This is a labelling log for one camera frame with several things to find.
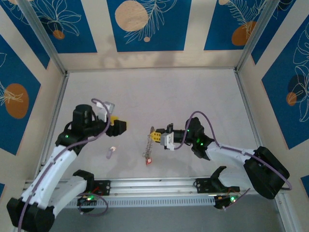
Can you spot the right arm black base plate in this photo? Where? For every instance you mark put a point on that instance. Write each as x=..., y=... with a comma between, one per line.
x=202, y=186

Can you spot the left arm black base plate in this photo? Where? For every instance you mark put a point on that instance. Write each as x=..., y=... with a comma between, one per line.
x=103, y=187

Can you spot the aluminium frame post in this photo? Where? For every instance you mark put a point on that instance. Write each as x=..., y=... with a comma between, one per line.
x=256, y=33
x=41, y=33

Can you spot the key with red tag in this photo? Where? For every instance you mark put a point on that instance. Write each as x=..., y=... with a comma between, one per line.
x=149, y=161

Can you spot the right aluminium frame post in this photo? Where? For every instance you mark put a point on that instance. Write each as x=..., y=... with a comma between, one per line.
x=256, y=33

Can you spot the right controller board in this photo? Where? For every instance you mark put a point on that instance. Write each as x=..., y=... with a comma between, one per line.
x=224, y=203

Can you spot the controller board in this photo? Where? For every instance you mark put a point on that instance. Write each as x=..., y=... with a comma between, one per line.
x=84, y=200
x=224, y=203

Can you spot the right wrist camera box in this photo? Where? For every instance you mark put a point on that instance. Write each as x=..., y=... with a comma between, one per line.
x=169, y=142

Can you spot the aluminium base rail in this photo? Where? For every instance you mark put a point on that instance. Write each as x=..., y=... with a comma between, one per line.
x=154, y=187

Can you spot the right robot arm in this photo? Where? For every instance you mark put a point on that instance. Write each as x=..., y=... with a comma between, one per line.
x=229, y=152

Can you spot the left aluminium frame post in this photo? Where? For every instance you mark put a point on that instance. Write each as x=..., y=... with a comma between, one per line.
x=41, y=33

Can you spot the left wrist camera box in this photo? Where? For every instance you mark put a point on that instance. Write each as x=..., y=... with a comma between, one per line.
x=102, y=112

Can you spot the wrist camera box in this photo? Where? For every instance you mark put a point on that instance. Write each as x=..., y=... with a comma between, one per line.
x=102, y=112
x=169, y=142

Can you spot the aluminium side rail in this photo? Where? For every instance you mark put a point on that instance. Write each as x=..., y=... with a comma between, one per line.
x=240, y=84
x=56, y=113

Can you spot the right aluminium side rail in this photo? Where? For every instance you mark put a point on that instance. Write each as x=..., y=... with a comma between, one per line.
x=240, y=84

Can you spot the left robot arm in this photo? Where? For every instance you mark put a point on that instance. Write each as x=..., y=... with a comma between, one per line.
x=48, y=174

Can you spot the left controller board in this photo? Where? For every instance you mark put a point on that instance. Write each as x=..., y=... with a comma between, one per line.
x=84, y=200

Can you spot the left aluminium side rail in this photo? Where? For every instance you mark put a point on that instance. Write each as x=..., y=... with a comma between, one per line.
x=56, y=113

